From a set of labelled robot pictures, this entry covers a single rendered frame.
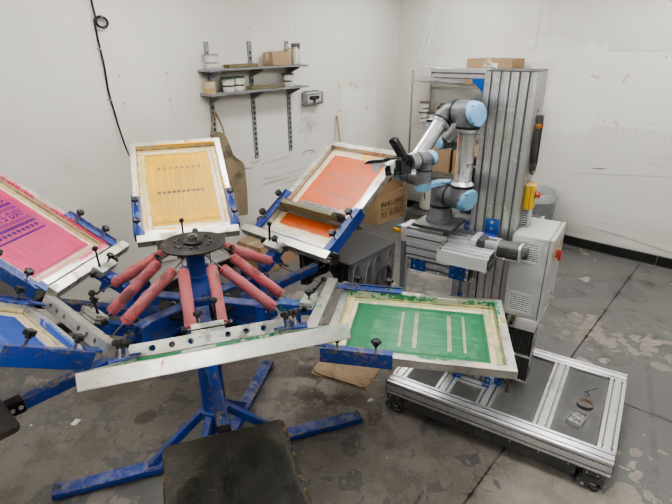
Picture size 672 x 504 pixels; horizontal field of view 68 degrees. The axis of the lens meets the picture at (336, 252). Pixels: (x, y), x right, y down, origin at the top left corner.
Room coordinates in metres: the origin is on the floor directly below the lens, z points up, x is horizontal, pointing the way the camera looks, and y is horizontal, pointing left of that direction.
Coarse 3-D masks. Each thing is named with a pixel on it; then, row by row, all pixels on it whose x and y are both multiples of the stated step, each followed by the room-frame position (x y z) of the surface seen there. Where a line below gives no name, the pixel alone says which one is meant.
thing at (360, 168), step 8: (360, 160) 3.06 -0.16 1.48; (360, 168) 2.99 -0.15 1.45; (368, 168) 2.96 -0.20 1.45; (368, 176) 2.89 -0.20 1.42; (376, 176) 2.87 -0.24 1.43; (368, 184) 2.83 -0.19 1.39; (360, 192) 2.79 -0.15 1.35; (328, 200) 2.83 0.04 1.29; (336, 200) 2.81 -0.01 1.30; (344, 200) 2.78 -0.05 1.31; (352, 200) 2.76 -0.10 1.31; (336, 208) 2.74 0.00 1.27; (344, 208) 2.72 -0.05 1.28; (352, 208) 2.70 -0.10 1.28; (312, 224) 2.69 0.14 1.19; (320, 224) 2.67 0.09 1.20; (312, 232) 2.64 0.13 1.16; (320, 232) 2.61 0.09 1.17
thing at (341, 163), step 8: (336, 160) 3.15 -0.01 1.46; (344, 160) 3.12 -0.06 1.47; (352, 160) 3.09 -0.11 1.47; (328, 168) 3.10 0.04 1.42; (336, 168) 3.07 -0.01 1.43; (344, 168) 3.04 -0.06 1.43; (352, 168) 3.02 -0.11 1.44; (320, 176) 3.06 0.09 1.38; (312, 184) 3.02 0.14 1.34; (304, 192) 2.98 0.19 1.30; (312, 192) 2.95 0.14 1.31; (312, 200) 2.88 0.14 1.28; (320, 200) 2.86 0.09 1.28; (288, 216) 2.83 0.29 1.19; (296, 216) 2.81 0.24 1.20; (288, 224) 2.77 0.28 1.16; (296, 224) 2.74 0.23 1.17; (304, 224) 2.72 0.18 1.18
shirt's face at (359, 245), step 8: (360, 232) 3.19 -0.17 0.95; (352, 240) 3.04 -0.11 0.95; (360, 240) 3.04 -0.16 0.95; (368, 240) 3.04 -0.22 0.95; (376, 240) 3.03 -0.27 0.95; (384, 240) 3.03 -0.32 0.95; (344, 248) 2.90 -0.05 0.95; (352, 248) 2.90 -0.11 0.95; (360, 248) 2.90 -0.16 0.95; (368, 248) 2.90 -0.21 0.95; (376, 248) 2.90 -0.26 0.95; (344, 256) 2.78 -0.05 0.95; (352, 256) 2.77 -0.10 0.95; (360, 256) 2.77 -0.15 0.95
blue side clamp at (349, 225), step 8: (360, 208) 2.59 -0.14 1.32; (360, 216) 2.59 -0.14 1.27; (344, 224) 2.54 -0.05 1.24; (352, 224) 2.54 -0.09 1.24; (336, 232) 2.50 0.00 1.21; (344, 232) 2.49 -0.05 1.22; (352, 232) 2.54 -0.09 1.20; (336, 240) 2.44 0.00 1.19; (344, 240) 2.49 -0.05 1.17; (336, 248) 2.44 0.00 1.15
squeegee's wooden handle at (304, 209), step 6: (282, 204) 2.82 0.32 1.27; (288, 204) 2.77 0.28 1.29; (294, 204) 2.75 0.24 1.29; (300, 204) 2.73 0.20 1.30; (294, 210) 2.78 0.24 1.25; (300, 210) 2.73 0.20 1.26; (306, 210) 2.68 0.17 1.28; (312, 210) 2.65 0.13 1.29; (318, 210) 2.63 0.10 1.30; (324, 210) 2.61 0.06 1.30; (312, 216) 2.69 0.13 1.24; (318, 216) 2.64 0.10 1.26; (324, 216) 2.60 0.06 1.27; (330, 216) 2.56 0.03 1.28
